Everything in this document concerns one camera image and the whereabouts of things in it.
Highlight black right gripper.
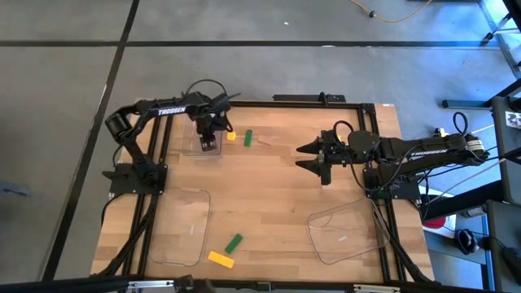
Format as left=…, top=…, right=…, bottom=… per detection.
left=295, top=129, right=351, bottom=186

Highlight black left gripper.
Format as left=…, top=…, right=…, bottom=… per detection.
left=193, top=106, right=234, bottom=152

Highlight narrow clear plastic bin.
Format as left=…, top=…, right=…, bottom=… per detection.
left=180, top=103, right=224, bottom=159

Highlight black flat mounting bar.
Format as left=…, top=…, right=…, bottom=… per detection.
left=272, top=92, right=347, bottom=103

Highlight wide clear plastic bin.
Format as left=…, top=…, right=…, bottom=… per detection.
left=149, top=186, right=213, bottom=268
left=305, top=197, right=391, bottom=265

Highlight red round object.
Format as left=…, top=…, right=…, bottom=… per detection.
left=422, top=216, right=448, bottom=230

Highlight light grey rod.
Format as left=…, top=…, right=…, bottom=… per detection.
left=427, top=158, right=508, bottom=204

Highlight black floor stand beam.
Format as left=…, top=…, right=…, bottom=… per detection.
left=442, top=79, right=521, bottom=110

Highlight black diagonal beam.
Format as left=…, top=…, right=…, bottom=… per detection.
left=421, top=180, right=504, bottom=221

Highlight black headphones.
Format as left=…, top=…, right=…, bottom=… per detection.
left=454, top=228, right=481, bottom=256

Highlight black extrusion bar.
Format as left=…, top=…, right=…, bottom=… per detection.
left=0, top=275, right=521, bottom=293

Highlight grey floor object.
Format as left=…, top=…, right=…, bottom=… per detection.
left=0, top=181, right=32, bottom=199

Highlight black equipment box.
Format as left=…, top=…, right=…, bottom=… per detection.
left=486, top=199, right=521, bottom=292

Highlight metal rack leg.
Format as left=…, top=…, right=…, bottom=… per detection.
left=479, top=0, right=521, bottom=81

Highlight black aluminium table frame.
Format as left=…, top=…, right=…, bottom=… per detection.
left=91, top=98, right=436, bottom=286

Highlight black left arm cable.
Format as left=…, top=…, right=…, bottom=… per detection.
left=183, top=79, right=229, bottom=103

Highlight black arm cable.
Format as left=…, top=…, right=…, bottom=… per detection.
left=183, top=79, right=229, bottom=103
left=332, top=112, right=470, bottom=195

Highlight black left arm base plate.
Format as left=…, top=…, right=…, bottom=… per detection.
left=101, top=161, right=169, bottom=196

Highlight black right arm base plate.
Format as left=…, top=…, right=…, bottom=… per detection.
left=362, top=167, right=421, bottom=201

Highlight black cable bundle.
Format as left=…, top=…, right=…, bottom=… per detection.
left=95, top=193, right=160, bottom=278
left=384, top=203, right=432, bottom=284

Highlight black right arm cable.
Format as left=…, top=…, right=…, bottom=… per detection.
left=332, top=112, right=470, bottom=195

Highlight silver metal bracket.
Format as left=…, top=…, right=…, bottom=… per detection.
left=126, top=279, right=175, bottom=291
left=352, top=283, right=402, bottom=293

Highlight yellow extension cable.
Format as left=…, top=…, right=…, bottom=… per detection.
left=348, top=0, right=433, bottom=24

